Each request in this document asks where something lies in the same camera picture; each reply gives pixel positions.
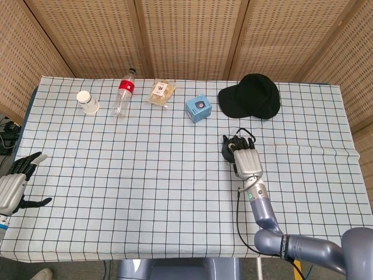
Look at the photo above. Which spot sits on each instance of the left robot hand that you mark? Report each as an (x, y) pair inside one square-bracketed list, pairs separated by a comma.
[(11, 189)]

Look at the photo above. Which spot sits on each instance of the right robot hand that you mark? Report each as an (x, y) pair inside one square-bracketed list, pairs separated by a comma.
[(247, 163)]

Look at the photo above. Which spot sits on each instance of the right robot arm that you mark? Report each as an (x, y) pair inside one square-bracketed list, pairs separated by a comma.
[(291, 245)]

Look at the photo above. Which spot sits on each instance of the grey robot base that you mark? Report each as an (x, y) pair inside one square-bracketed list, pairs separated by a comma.
[(177, 269)]

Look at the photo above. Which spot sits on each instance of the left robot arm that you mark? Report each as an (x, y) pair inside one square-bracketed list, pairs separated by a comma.
[(3, 227)]

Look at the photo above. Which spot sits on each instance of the black teapot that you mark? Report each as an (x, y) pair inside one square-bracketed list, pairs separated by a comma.
[(225, 152)]

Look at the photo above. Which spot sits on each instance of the black baseball cap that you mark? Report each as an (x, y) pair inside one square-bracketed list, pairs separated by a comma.
[(253, 96)]

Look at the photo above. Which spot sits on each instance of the small light blue box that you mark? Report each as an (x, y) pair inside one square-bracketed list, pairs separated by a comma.
[(199, 109)]

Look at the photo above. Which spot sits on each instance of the beige shoe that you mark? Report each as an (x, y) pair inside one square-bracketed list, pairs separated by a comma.
[(42, 274)]

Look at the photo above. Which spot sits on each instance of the white table leg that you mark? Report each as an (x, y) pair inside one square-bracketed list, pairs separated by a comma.
[(258, 269)]

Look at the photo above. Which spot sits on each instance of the clear snack bag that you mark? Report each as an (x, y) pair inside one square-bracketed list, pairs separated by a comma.
[(161, 93)]

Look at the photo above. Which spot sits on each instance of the white paper cup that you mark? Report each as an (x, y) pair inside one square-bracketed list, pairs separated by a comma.
[(88, 103)]

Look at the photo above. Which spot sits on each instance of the wooden bamboo folding screen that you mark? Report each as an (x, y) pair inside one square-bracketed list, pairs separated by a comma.
[(189, 38)]

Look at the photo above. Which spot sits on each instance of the plastic bottle with red label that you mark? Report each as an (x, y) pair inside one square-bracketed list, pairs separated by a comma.
[(123, 93)]

